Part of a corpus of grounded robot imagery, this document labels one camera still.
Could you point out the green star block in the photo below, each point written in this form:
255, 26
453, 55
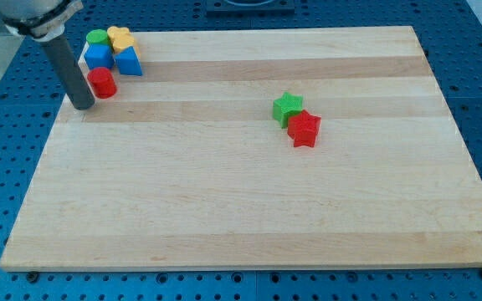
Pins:
286, 106

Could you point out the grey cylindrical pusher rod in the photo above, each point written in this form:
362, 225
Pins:
66, 66

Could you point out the blue triangle block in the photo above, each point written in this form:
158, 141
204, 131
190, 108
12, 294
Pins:
128, 63

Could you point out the yellow heart block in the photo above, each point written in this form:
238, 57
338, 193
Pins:
114, 32

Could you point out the red star block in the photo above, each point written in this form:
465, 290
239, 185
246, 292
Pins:
303, 129

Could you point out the blue cube block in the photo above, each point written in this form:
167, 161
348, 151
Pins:
99, 55

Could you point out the red cylinder block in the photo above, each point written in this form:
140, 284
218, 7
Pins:
102, 82

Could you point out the yellow hexagon block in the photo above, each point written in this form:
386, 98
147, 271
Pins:
123, 42

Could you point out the green cylinder block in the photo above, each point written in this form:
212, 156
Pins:
98, 36

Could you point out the wooden board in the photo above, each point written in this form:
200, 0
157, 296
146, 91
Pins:
184, 168

